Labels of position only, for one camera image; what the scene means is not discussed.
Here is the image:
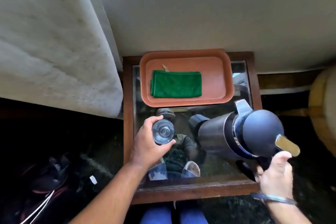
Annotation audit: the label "green folded cloth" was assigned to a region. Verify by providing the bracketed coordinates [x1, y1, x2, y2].
[150, 70, 202, 98]

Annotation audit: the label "person's left forearm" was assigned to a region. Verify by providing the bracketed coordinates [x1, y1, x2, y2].
[69, 162, 147, 224]

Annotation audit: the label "person's right hand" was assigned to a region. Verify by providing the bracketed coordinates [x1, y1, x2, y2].
[255, 150, 294, 201]

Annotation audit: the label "person's left hand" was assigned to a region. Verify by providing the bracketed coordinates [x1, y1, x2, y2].
[130, 116, 176, 172]

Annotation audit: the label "blue jeans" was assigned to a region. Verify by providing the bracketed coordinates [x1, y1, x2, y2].
[139, 202, 209, 224]

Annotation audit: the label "black thermos jug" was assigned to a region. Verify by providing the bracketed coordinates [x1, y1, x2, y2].
[197, 99, 301, 183]

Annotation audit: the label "dark bag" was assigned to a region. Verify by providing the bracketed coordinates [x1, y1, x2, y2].
[14, 153, 80, 224]

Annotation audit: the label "white cable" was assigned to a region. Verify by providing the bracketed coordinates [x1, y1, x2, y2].
[19, 190, 56, 224]

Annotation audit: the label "blue wrist bracelet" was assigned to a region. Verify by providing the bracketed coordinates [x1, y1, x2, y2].
[250, 192, 298, 206]

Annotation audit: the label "orange plastic tray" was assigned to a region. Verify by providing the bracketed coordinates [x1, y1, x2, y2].
[139, 49, 235, 108]

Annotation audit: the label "person's right forearm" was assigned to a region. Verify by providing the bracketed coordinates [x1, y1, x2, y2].
[262, 197, 313, 224]

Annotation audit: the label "round wooden stool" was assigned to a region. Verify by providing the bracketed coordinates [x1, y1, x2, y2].
[308, 65, 336, 151]

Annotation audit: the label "wooden glass-top side table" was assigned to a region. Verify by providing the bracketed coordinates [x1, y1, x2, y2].
[122, 51, 263, 205]

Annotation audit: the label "clear drinking glass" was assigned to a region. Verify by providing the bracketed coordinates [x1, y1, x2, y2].
[152, 119, 176, 145]

